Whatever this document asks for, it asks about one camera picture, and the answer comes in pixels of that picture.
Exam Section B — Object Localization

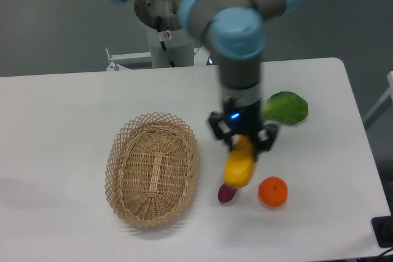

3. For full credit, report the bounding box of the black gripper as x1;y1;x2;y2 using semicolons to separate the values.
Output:
208;96;279;161

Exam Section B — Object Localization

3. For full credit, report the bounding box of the yellow mango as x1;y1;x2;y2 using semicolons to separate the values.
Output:
224;136;257;189

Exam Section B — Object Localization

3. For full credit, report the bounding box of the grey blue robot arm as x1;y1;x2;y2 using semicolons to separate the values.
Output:
111;0;303;159

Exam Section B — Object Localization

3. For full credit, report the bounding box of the woven wicker basket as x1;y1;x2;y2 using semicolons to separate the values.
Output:
104;112;199;228

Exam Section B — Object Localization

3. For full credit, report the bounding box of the green bok choy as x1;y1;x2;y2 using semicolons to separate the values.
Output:
261;91;309;126

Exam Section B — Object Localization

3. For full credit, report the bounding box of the purple sweet potato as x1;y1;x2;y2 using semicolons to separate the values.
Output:
217;183;238;203

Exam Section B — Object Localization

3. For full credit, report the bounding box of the orange mandarin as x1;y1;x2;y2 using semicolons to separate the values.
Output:
258;176;288;208

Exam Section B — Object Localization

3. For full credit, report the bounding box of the black device at edge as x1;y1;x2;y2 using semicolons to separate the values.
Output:
371;215;392;248

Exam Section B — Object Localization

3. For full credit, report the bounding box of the white post at right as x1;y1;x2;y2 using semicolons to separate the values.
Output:
362;71;392;130

